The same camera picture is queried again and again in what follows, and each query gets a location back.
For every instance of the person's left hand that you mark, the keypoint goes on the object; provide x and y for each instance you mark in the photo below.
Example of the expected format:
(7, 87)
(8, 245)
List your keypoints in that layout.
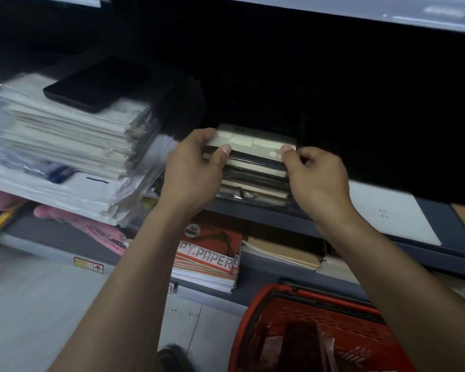
(188, 178)

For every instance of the person's right hand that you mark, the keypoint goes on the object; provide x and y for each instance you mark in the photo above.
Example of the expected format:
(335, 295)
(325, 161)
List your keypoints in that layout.
(319, 185)

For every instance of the person's right thumb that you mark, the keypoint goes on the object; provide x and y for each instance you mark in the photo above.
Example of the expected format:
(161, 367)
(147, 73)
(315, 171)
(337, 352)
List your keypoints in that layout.
(288, 158)

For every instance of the person's left thumb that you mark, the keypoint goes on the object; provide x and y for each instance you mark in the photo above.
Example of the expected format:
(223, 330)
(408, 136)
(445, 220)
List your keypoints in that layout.
(220, 156)

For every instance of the person's right forearm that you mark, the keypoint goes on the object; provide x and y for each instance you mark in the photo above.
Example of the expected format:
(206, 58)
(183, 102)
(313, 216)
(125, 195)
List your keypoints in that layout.
(407, 294)

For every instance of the person's left forearm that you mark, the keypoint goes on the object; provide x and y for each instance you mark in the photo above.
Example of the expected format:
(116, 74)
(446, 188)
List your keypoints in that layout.
(128, 290)

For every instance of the cream-edged wrapped notebook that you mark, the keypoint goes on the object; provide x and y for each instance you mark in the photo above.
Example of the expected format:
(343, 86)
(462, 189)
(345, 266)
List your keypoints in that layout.
(255, 168)

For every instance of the dark wrapped notebook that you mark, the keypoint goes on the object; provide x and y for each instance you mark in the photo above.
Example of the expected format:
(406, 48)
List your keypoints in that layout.
(255, 181)

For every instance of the notebook with brown elastic band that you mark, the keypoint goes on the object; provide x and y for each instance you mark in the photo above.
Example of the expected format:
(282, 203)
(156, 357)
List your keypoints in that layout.
(255, 195)

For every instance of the brown paper pad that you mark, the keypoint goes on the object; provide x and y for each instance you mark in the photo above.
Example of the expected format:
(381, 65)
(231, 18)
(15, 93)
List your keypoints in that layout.
(286, 249)

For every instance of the stack of red paper reams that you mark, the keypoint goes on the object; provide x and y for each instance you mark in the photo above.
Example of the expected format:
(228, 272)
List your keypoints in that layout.
(207, 259)

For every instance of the white paper sheet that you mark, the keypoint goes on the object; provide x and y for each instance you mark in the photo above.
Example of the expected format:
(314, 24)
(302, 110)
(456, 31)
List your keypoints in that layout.
(395, 215)

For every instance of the beige paper stack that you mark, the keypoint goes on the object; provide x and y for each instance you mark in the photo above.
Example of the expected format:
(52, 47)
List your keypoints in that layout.
(339, 269)

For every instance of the pile of white plastic packets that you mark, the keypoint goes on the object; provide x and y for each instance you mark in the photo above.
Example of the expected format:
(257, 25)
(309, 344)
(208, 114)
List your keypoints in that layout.
(85, 193)

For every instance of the plain black notebook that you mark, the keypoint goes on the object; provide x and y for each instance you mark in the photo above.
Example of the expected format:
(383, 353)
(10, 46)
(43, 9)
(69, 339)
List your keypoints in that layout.
(97, 87)

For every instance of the pink plastic packet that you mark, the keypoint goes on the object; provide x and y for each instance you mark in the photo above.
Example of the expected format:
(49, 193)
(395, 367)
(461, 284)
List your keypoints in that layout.
(0, 201)
(93, 230)

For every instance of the stack of wrapped spiral notebooks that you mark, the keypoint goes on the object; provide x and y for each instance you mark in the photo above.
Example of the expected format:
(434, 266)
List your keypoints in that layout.
(73, 135)

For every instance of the red and white shelf sticker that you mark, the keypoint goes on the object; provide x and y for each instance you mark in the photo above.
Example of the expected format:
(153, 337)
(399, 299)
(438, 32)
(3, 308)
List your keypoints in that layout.
(88, 264)

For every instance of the grey metal shelf rack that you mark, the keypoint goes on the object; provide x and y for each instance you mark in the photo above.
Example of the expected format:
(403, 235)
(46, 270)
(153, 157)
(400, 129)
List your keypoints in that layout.
(445, 232)

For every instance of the red plastic shopping basket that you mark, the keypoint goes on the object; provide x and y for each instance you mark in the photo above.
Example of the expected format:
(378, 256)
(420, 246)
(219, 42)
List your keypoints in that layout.
(333, 329)

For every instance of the clear wrapped dark packet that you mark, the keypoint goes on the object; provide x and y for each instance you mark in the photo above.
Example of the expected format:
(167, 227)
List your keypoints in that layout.
(298, 348)

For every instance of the clear bag with blue print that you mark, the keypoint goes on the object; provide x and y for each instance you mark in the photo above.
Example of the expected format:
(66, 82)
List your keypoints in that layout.
(19, 158)

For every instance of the person's black shoe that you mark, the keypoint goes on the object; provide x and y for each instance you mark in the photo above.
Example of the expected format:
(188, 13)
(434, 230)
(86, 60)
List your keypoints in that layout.
(174, 360)

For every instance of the yellow packet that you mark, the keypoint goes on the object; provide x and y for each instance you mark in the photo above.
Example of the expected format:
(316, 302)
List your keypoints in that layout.
(2, 220)

